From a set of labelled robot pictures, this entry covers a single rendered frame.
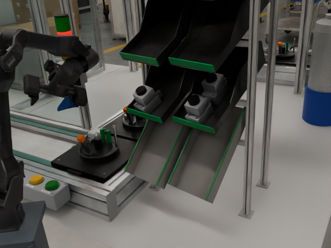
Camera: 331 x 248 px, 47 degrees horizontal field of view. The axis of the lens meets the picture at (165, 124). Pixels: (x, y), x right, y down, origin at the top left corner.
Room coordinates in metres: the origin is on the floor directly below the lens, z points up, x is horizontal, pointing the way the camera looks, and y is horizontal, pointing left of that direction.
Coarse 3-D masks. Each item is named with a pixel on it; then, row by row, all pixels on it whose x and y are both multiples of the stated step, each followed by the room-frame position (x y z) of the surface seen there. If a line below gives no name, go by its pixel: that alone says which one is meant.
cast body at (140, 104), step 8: (144, 88) 0.96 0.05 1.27; (152, 88) 0.96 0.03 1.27; (136, 96) 0.95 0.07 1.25; (144, 96) 0.94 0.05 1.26; (152, 96) 0.96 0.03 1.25; (160, 96) 1.00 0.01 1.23; (136, 104) 0.97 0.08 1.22; (144, 104) 0.94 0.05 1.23; (152, 104) 0.96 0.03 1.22; (144, 112) 0.94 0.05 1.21
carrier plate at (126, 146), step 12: (120, 144) 1.20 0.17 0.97; (132, 144) 1.20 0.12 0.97; (60, 156) 1.15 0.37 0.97; (72, 156) 1.14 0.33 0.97; (120, 156) 1.12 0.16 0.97; (60, 168) 1.09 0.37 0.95; (72, 168) 1.06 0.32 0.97; (84, 168) 1.06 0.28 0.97; (96, 168) 1.05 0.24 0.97; (108, 168) 1.05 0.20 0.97; (120, 168) 1.06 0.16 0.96; (96, 180) 1.01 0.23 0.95
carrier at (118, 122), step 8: (120, 120) 1.41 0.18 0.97; (128, 120) 1.36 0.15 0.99; (136, 120) 1.36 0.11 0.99; (144, 120) 1.35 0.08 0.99; (104, 128) 1.34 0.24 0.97; (112, 128) 1.34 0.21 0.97; (120, 128) 1.33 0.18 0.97; (128, 128) 1.32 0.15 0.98; (136, 128) 1.30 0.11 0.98; (120, 136) 1.27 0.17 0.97; (128, 136) 1.26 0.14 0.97; (136, 136) 1.26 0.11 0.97
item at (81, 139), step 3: (81, 135) 1.09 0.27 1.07; (84, 135) 1.11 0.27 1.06; (87, 135) 1.11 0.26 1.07; (78, 138) 1.08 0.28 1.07; (81, 138) 1.08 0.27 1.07; (84, 138) 1.09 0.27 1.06; (78, 141) 1.09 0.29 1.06; (81, 141) 1.08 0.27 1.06; (84, 141) 1.09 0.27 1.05; (81, 144) 1.10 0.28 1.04; (84, 144) 1.09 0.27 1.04; (84, 147) 1.10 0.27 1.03; (87, 147) 1.10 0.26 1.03; (87, 150) 1.10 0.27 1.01; (90, 150) 1.11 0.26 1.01
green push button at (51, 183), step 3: (54, 180) 1.00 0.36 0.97; (48, 183) 0.98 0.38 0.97; (51, 183) 0.98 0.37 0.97; (54, 183) 0.98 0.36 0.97; (57, 183) 0.98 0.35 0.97; (48, 186) 0.96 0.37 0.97; (51, 186) 0.96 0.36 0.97; (54, 186) 0.96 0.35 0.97; (57, 186) 0.97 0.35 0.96; (48, 189) 0.96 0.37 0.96; (51, 189) 0.96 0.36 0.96
